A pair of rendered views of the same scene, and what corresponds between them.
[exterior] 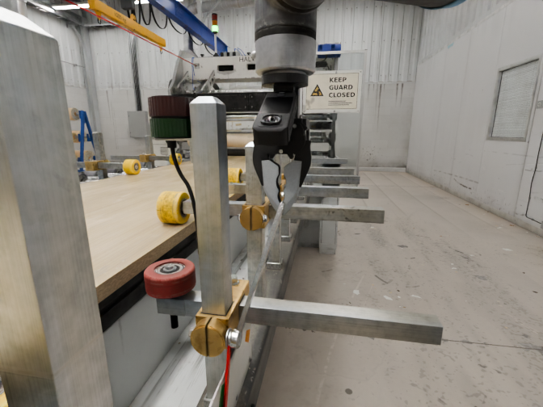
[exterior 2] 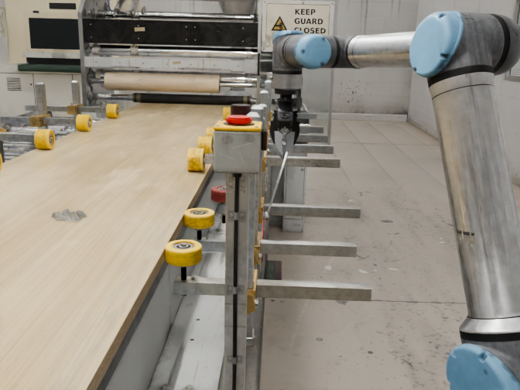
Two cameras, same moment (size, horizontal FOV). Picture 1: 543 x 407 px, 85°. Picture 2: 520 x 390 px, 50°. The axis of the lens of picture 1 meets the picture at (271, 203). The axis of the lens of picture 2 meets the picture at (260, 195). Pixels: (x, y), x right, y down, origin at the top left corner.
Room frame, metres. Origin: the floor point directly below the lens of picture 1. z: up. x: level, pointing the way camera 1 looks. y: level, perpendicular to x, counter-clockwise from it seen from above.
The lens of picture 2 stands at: (-1.20, 0.31, 1.34)
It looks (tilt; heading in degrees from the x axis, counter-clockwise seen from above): 15 degrees down; 351
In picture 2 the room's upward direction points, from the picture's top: 2 degrees clockwise
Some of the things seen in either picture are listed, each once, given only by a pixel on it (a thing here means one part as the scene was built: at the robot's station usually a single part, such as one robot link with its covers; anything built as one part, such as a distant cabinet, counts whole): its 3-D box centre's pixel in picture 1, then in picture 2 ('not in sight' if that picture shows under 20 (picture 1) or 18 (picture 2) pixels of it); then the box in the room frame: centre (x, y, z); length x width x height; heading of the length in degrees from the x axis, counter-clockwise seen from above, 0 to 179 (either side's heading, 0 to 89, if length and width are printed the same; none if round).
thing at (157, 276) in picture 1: (172, 296); (224, 205); (0.45, 0.17, 0.85); 0.08 x 0.08 x 0.11
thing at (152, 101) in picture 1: (173, 107); (241, 109); (0.40, 0.13, 1.15); 0.06 x 0.06 x 0.02
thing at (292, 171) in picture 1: (293, 185); (289, 144); (0.48, -0.04, 1.04); 0.06 x 0.03 x 0.09; 168
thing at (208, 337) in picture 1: (221, 312); (254, 210); (0.41, 0.08, 0.85); 0.14 x 0.06 x 0.05; 170
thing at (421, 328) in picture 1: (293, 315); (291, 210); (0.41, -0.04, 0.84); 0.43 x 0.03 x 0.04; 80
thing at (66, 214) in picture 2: not in sight; (69, 213); (0.20, 0.58, 0.91); 0.09 x 0.07 x 0.02; 65
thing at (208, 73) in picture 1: (257, 148); (197, 94); (3.09, 0.14, 0.95); 1.65 x 0.70 x 1.90; 80
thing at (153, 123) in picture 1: (174, 127); not in sight; (0.40, 0.13, 1.13); 0.06 x 0.06 x 0.02
